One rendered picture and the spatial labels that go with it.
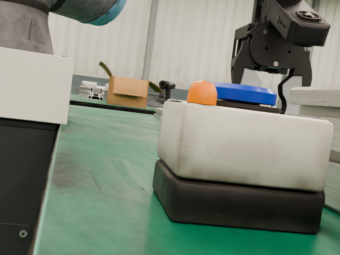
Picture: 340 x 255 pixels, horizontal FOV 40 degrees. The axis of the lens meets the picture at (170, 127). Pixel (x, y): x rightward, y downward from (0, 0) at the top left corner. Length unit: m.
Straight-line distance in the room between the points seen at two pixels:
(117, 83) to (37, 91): 1.72
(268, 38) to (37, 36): 0.41
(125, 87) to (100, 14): 1.54
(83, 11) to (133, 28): 10.58
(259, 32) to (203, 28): 11.29
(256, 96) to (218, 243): 0.09
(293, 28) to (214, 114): 0.30
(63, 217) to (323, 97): 0.21
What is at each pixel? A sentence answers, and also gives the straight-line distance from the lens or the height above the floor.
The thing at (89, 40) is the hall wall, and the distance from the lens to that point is 11.37.
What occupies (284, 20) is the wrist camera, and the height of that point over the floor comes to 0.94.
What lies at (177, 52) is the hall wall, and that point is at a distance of 11.62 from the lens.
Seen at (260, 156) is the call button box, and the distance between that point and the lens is 0.24.
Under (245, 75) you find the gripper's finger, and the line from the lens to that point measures 0.59.
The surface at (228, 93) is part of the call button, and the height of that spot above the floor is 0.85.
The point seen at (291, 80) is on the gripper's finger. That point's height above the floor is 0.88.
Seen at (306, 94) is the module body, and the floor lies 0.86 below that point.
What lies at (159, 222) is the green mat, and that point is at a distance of 0.23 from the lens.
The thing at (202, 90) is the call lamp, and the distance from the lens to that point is 0.23.
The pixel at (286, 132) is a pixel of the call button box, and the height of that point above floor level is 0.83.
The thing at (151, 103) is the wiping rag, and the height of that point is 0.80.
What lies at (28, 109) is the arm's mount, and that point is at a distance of 0.76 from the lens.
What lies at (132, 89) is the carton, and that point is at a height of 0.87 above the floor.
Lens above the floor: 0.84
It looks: 3 degrees down
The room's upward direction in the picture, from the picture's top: 7 degrees clockwise
